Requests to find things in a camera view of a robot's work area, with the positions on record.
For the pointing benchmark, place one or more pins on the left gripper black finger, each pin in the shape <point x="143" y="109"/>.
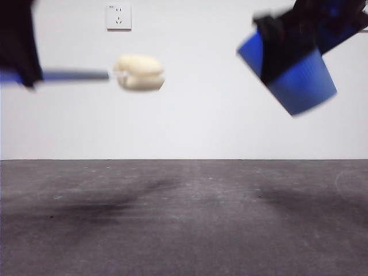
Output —
<point x="17" y="40"/>

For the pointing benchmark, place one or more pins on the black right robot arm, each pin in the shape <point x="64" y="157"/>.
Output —
<point x="333" y="20"/>

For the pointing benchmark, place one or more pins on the blue ribbed plastic cup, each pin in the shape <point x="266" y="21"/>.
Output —
<point x="302" y="86"/>

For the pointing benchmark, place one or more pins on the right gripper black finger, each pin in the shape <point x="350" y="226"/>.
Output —
<point x="284" y="46"/>

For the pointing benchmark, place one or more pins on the white wall socket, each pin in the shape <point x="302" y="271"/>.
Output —
<point x="119" y="17"/>

